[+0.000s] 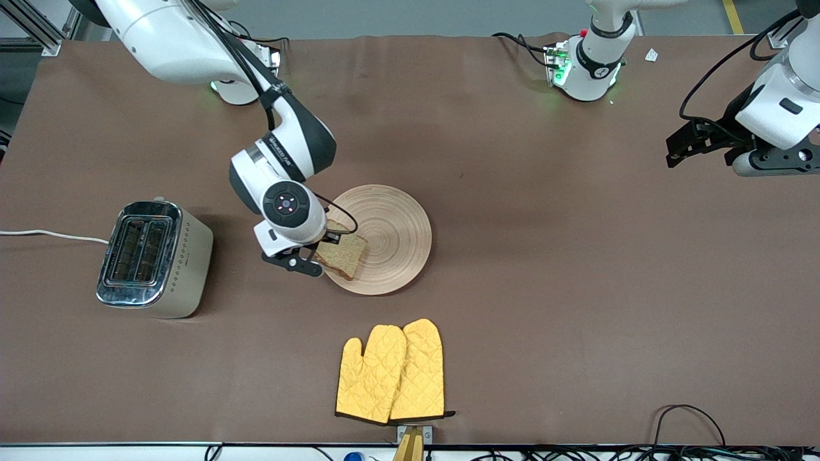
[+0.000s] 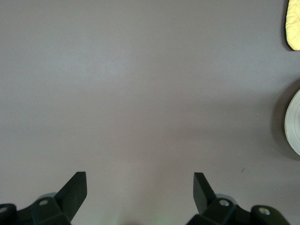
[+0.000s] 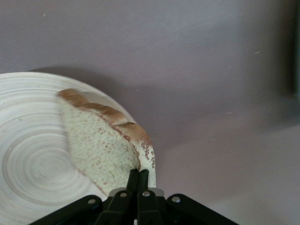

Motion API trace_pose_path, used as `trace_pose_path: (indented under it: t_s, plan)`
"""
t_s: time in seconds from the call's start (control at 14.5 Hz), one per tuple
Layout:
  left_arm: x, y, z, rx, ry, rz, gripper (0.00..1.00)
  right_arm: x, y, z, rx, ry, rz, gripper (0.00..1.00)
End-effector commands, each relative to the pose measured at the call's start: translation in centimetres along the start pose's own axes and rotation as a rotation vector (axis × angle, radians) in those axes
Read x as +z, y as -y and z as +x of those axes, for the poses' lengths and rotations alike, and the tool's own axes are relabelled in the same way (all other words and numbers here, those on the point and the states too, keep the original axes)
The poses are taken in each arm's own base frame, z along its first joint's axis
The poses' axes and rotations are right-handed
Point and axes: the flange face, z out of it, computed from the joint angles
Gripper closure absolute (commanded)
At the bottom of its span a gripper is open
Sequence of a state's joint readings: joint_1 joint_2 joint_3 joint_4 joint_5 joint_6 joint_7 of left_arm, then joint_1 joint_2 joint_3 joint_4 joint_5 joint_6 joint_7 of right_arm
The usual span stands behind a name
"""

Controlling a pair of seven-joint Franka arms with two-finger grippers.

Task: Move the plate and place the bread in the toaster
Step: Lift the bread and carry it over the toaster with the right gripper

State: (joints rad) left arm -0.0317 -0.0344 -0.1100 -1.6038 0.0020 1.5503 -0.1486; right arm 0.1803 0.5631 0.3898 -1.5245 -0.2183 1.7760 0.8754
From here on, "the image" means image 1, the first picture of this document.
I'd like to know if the white toaster power cable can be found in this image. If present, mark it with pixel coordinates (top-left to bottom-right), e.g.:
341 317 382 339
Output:
0 229 110 245

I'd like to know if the black looped cable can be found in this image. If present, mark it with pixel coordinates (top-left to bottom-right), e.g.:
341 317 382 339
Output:
650 404 728 449

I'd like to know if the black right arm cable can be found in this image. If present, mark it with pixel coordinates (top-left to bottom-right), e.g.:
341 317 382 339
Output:
189 0 359 236

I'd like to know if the round wooden plate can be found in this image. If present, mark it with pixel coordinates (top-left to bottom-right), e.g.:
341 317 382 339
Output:
318 184 432 296

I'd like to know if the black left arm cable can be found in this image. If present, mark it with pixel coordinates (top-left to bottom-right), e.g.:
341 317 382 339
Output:
679 10 805 122

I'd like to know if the brown bread slice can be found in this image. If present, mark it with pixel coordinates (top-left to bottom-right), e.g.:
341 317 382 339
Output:
314 220 369 281

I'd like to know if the aluminium frame profile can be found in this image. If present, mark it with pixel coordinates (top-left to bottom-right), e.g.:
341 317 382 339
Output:
0 0 84 57
766 19 798 49

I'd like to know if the silver beige two-slot toaster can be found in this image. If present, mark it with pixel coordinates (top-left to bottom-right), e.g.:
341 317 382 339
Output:
96 197 214 319

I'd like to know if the black cable bundle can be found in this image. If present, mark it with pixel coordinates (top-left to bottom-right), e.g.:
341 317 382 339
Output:
474 445 820 461

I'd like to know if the yellow quilted oven mitt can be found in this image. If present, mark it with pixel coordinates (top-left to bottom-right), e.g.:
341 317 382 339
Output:
389 318 455 421
336 325 407 425

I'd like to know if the black base cable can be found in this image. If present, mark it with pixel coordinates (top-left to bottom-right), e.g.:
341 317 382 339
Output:
234 24 290 47
491 32 553 69

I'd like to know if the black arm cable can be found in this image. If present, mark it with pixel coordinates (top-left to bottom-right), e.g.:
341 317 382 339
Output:
679 10 805 122
189 0 359 236

